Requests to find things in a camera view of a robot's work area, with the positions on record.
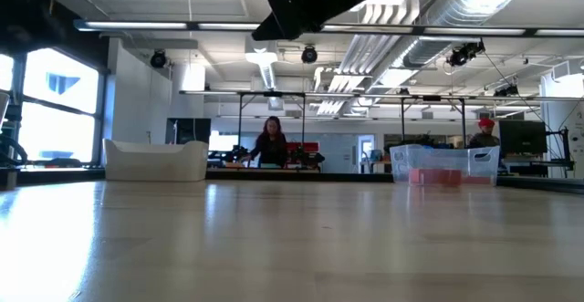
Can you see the white opaque plastic bin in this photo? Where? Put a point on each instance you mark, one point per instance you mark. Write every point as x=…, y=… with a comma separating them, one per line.
x=157, y=161

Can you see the ribbed silver air duct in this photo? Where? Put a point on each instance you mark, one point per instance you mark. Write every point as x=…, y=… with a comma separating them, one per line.
x=456, y=19

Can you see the long ceiling light strip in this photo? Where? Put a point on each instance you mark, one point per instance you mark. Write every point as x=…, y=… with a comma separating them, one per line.
x=137, y=25
x=456, y=31

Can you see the black metal rig frame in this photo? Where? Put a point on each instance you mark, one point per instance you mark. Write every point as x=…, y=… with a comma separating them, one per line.
x=239, y=128
x=463, y=119

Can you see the large bright window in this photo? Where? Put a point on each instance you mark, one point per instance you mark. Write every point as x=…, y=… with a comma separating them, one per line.
x=59, y=110

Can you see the red wooden cube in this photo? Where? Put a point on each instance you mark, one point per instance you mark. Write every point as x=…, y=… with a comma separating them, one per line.
x=445, y=178

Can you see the black ceiling camera mount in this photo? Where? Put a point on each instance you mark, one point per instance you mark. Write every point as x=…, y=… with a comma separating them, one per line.
x=466, y=53

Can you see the red box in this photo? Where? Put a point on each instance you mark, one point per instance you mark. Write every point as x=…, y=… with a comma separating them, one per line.
x=308, y=147

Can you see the black aluminium table frame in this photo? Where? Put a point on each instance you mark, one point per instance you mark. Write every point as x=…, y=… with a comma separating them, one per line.
x=296, y=176

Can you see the black monitor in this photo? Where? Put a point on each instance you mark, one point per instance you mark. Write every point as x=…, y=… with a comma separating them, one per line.
x=522, y=137

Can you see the round black ceiling camera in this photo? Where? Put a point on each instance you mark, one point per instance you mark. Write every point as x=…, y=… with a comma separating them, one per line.
x=309, y=55
x=158, y=59

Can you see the person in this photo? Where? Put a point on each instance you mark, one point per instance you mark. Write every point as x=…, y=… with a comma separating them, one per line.
x=484, y=138
x=271, y=149

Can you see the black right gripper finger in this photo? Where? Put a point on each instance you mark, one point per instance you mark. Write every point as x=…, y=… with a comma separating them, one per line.
x=278, y=33

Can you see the clear plastic bin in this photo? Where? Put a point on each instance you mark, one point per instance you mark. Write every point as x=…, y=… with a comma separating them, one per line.
x=445, y=158

